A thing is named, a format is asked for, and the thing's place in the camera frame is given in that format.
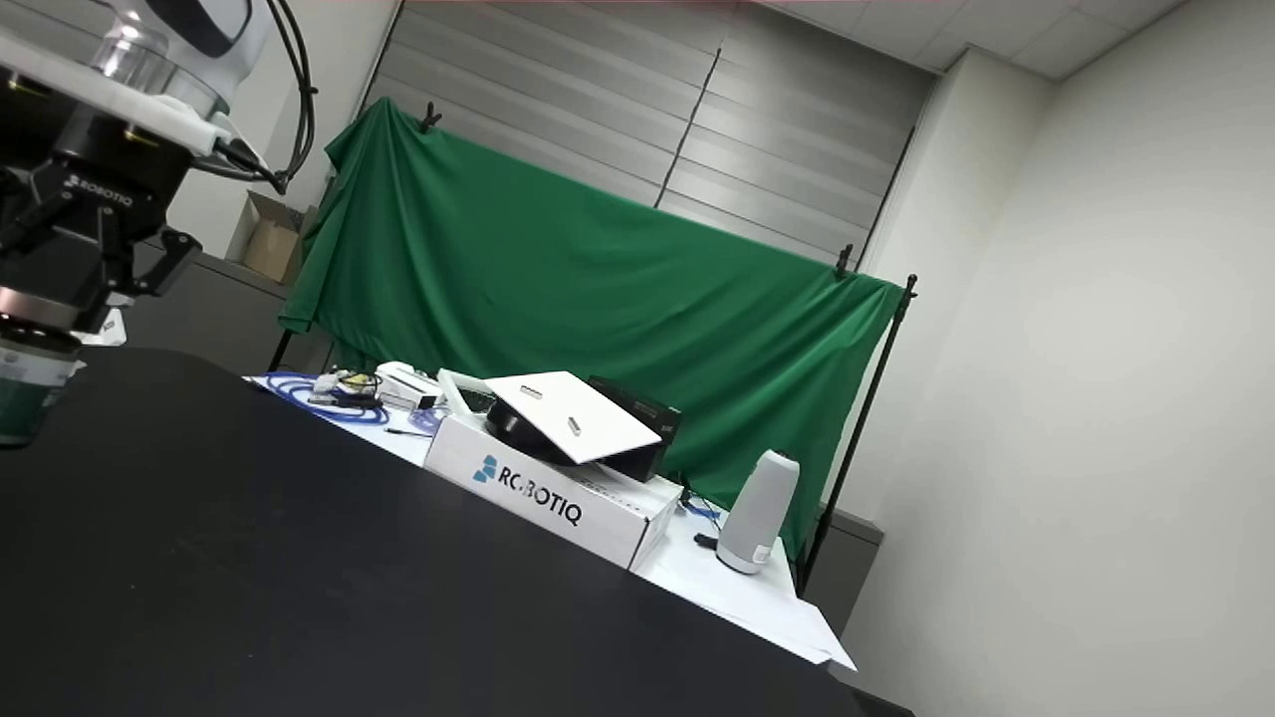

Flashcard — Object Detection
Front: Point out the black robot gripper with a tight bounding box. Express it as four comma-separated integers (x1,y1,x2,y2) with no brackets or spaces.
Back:
0,74,200,332

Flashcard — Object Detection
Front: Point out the green label vial black cap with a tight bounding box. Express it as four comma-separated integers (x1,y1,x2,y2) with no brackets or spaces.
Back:
0,318,78,451

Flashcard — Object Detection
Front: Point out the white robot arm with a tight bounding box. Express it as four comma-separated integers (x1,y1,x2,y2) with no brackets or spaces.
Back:
0,0,317,333

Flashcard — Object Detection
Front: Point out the green backdrop cloth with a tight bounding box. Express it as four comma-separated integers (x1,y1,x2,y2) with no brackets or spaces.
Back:
279,101,906,553

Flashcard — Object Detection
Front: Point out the white device on table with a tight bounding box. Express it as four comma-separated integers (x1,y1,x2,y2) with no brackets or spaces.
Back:
373,362,443,409

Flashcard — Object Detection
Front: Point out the white Robotiq cardboard box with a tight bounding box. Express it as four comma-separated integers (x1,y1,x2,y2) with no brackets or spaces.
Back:
421,372,677,568

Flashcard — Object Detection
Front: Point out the white speaker device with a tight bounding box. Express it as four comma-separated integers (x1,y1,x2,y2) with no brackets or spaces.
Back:
716,451,801,575

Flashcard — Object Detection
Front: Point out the black backdrop stand pole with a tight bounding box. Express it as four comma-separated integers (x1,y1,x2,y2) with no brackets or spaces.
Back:
795,273,919,597

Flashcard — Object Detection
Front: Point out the blue coiled cable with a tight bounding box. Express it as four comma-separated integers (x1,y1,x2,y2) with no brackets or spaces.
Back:
264,372,446,438

